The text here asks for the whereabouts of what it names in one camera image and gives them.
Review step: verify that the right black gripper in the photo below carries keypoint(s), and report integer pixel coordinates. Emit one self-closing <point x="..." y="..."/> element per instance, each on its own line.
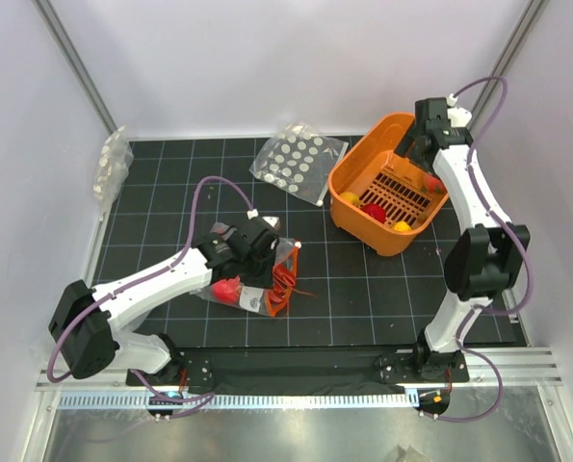
<point x="406" y="147"/>

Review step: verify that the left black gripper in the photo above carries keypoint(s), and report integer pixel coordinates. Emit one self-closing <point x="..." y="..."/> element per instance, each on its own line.
<point x="265" y="280"/>

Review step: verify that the red toy lobster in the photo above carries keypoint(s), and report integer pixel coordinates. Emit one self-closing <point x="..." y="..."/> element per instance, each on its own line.
<point x="285" y="281"/>

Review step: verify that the red toy apple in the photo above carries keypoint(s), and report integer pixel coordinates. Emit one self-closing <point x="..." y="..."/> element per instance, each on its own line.
<point x="227" y="291"/>

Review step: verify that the orange zip top bag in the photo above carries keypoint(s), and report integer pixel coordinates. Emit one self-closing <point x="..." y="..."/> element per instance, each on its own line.
<point x="223" y="266"/>

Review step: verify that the toy peach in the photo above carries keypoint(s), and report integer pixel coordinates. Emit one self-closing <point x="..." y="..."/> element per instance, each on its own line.
<point x="433" y="184"/>

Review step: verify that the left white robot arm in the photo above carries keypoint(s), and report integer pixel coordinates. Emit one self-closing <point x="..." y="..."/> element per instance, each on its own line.
<point x="94" y="328"/>

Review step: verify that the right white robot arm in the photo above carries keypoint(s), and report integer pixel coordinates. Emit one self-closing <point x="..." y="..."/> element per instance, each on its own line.
<point x="489" y="253"/>

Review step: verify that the white dotted zip bag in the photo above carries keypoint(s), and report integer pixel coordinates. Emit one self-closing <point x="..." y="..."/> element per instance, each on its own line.
<point x="298" y="160"/>

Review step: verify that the orange plastic basket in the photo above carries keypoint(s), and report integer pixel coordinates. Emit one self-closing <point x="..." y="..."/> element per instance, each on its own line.
<point x="373" y="171"/>

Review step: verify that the small red toy fruit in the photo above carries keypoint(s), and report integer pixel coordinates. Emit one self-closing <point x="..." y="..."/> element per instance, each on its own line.
<point x="374" y="211"/>

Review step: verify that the yellow toy fruit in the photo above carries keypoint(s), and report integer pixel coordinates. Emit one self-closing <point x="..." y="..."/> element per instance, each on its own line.
<point x="351" y="198"/>
<point x="401" y="227"/>

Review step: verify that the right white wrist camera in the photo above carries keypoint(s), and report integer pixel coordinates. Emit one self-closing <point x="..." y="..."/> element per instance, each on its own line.
<point x="459" y="117"/>

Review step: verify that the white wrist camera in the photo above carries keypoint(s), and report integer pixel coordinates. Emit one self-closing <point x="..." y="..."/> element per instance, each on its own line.
<point x="273" y="221"/>
<point x="459" y="117"/>

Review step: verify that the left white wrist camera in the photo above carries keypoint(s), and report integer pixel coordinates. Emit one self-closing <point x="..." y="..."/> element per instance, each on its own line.
<point x="273" y="221"/>

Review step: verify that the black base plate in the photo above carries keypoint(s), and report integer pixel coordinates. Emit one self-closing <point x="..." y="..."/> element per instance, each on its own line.
<point x="308" y="370"/>

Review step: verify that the slotted cable duct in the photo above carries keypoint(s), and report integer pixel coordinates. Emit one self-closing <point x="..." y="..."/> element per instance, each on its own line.
<point x="137" y="400"/>

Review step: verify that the clear bag at wall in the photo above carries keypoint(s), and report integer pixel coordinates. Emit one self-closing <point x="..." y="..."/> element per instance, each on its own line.
<point x="114" y="162"/>

